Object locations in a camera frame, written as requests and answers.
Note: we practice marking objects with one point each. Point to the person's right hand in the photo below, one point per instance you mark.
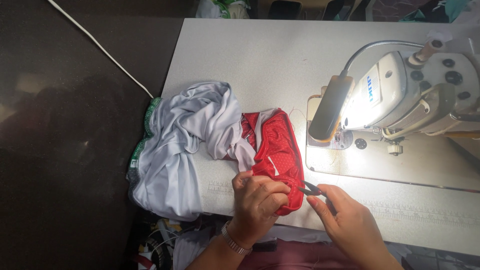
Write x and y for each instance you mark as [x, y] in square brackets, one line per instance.
[347, 225]

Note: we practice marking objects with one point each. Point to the person's left hand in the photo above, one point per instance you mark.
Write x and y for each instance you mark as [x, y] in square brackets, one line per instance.
[258, 208]

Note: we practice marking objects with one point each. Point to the red thread snips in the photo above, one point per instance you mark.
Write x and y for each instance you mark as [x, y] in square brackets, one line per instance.
[310, 189]

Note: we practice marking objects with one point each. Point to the red and white garment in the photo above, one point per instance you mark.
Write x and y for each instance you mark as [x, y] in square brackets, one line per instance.
[187, 150]

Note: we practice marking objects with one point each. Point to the metal wristwatch band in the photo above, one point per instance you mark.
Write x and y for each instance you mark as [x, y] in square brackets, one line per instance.
[234, 242]

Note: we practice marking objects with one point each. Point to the person's maroon clothing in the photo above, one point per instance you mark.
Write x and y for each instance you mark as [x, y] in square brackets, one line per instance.
[296, 257]

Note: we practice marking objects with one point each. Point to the pile of fabric scraps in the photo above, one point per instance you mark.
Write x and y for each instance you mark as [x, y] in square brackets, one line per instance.
[161, 243]

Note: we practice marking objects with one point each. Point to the gooseneck sewing lamp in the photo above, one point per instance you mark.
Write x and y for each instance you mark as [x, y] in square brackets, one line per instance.
[337, 101]

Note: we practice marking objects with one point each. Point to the white industrial sewing machine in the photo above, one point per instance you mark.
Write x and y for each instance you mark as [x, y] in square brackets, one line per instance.
[408, 112]

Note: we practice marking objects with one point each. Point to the wooden thread spool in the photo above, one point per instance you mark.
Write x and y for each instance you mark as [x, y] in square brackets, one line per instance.
[425, 52]

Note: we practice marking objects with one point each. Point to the heap of clothes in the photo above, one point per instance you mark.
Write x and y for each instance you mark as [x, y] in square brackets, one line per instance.
[337, 9]

